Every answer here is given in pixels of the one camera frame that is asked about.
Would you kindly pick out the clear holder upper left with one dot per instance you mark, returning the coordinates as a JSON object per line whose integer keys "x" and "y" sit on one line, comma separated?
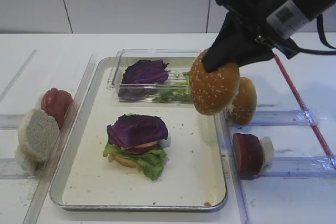
{"x": 10, "y": 121}

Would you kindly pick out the sesame bun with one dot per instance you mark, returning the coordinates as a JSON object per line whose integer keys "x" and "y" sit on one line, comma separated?
{"x": 243, "y": 106}
{"x": 212, "y": 92}

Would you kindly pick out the clear holder lower right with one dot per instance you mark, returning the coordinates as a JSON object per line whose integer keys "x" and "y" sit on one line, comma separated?
{"x": 300, "y": 167}

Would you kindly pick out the clear rail right of tray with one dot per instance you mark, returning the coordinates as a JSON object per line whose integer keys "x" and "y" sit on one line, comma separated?
{"x": 225, "y": 144}

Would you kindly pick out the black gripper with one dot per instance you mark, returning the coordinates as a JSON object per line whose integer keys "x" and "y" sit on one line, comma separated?
{"x": 252, "y": 28}

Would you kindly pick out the green lettuce on burger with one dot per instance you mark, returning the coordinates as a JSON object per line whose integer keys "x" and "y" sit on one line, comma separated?
{"x": 151, "y": 163}

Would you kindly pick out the clear holder lower left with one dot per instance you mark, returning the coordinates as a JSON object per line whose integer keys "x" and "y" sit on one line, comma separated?
{"x": 10, "y": 169}

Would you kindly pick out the clear holder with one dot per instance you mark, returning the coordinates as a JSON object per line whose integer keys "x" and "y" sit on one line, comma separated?
{"x": 10, "y": 169}
{"x": 284, "y": 118}
{"x": 10, "y": 121}
{"x": 300, "y": 167}

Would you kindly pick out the sesame top bun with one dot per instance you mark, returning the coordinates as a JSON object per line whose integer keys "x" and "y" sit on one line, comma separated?
{"x": 212, "y": 92}

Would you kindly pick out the clear rail of tray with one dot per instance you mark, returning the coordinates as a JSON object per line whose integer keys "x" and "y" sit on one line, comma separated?
{"x": 225, "y": 144}
{"x": 42, "y": 188}

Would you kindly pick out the clear holder upper right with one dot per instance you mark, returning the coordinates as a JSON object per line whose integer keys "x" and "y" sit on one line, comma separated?
{"x": 284, "y": 118}

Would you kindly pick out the green lettuce in container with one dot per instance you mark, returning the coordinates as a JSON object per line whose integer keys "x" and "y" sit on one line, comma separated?
{"x": 181, "y": 93}

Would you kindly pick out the red plastic strip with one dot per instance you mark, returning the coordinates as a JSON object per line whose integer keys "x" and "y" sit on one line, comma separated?
{"x": 304, "y": 108}

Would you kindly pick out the white bun half left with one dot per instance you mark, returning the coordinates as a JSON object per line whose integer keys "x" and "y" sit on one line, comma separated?
{"x": 37, "y": 134}

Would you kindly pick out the white cheese slice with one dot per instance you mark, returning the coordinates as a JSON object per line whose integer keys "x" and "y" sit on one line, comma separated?
{"x": 268, "y": 149}

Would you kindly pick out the silver metal baking tray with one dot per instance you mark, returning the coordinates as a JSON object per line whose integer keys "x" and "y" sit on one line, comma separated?
{"x": 192, "y": 180}

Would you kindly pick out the bottom burger bun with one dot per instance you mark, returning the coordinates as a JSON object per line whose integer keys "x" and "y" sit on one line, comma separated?
{"x": 124, "y": 162}

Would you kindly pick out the clear plastic container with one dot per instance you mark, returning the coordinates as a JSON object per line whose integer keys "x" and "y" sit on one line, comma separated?
{"x": 178, "y": 62}

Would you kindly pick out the clear rail left of tray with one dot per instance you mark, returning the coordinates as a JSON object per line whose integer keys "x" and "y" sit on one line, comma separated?
{"x": 42, "y": 188}

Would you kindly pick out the pink meat slice on burger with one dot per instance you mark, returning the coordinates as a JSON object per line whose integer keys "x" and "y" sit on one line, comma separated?
{"x": 140, "y": 149}

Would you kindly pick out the purple cabbage leaf in container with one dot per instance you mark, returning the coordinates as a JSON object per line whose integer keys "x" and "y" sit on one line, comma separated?
{"x": 142, "y": 72}

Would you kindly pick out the red tomato slices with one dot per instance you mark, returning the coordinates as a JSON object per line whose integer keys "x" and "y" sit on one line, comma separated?
{"x": 56, "y": 103}

